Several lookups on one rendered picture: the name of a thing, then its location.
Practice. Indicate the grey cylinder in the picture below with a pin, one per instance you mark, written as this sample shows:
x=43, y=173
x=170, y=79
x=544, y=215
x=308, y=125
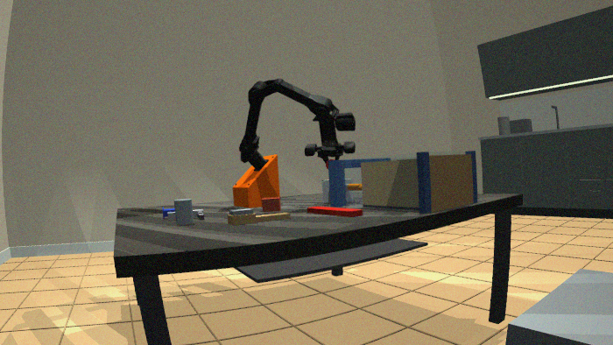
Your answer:
x=183, y=211

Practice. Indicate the dark grey flat shelf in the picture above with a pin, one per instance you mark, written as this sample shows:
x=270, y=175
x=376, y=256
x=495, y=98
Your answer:
x=327, y=262

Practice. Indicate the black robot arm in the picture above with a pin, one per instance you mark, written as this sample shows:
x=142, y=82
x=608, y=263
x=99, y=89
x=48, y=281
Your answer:
x=319, y=105

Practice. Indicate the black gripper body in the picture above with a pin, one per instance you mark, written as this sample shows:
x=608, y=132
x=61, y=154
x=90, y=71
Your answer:
x=348, y=146

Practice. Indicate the red flat bar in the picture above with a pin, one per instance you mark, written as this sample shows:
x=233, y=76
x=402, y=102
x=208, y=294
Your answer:
x=349, y=212

